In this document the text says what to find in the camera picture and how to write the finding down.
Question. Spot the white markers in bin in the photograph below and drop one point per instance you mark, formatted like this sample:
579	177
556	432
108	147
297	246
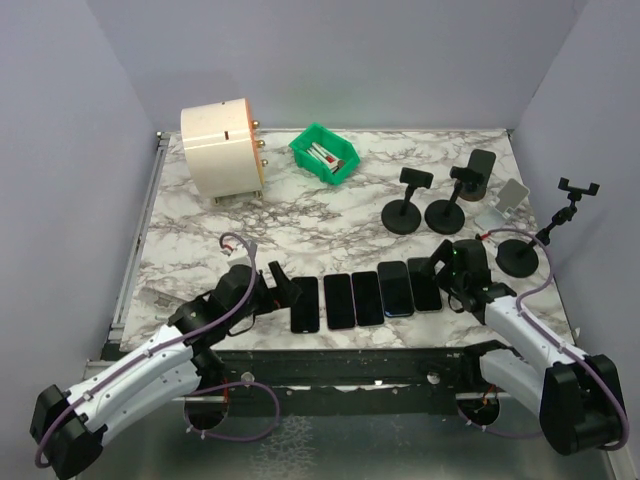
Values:
323	155

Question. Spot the cream cylindrical drum device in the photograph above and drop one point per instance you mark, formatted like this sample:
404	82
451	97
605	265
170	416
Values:
221	150

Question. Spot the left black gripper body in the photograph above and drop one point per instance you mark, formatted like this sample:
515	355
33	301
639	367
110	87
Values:
264	299

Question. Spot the black tripod phone stand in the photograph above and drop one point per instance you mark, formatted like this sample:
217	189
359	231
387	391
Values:
519	259

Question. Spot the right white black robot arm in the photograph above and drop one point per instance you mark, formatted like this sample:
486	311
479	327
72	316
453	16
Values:
576	397

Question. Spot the black round base phone stand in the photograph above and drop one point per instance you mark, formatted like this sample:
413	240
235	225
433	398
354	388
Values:
446	217

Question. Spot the black front mounting rail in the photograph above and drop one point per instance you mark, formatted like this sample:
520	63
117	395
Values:
345	382

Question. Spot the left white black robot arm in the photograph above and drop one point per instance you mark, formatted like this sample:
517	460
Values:
72	426

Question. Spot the black phone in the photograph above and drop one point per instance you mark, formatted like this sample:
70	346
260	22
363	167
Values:
395	289

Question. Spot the green plastic bin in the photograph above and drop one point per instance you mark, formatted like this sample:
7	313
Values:
337	145

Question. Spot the purple phone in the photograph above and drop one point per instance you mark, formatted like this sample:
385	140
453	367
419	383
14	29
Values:
339	302

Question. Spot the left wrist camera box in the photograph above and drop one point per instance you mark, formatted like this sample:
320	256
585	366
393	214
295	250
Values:
242	256

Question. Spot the silver phone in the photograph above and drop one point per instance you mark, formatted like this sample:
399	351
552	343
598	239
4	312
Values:
367	299

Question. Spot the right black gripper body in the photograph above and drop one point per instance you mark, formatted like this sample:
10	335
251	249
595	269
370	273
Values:
455	281

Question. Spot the dark phone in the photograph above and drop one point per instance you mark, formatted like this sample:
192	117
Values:
426	294

